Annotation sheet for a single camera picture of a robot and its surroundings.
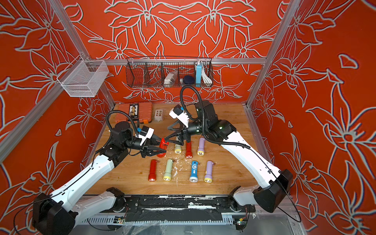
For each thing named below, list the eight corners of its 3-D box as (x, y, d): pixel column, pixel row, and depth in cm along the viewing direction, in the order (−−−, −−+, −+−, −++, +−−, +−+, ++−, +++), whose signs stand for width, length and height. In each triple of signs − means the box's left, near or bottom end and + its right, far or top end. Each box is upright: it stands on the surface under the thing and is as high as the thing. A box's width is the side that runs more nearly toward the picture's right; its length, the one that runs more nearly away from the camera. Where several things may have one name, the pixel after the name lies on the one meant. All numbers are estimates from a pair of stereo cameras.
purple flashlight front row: (203, 182, 82) (204, 180, 79) (206, 161, 89) (206, 160, 87) (211, 183, 81) (212, 182, 79) (213, 163, 89) (213, 161, 87)
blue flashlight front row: (189, 182, 82) (189, 180, 79) (189, 163, 89) (189, 161, 86) (198, 182, 82) (198, 180, 79) (197, 163, 89) (197, 161, 86)
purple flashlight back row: (197, 155, 92) (197, 153, 89) (198, 139, 100) (198, 136, 97) (203, 156, 92) (204, 154, 89) (204, 139, 99) (204, 137, 97)
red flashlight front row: (148, 181, 82) (147, 179, 80) (151, 161, 90) (150, 159, 88) (155, 181, 82) (154, 179, 80) (158, 161, 90) (157, 159, 88)
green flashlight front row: (163, 180, 83) (162, 178, 80) (168, 160, 90) (167, 158, 88) (170, 181, 82) (170, 179, 80) (174, 161, 90) (174, 159, 87)
